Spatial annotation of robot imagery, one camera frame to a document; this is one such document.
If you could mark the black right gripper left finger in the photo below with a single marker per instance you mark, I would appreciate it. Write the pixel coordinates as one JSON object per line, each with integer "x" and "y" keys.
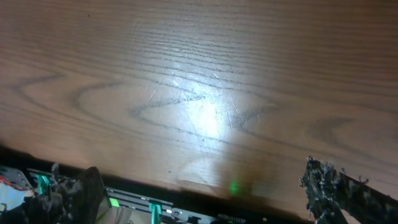
{"x": 68, "y": 200}

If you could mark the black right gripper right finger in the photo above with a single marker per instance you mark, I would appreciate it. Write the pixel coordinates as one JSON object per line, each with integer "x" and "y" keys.
{"x": 329, "y": 192}

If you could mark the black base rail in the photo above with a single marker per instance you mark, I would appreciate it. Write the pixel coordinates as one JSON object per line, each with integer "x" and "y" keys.
{"x": 125, "y": 201}

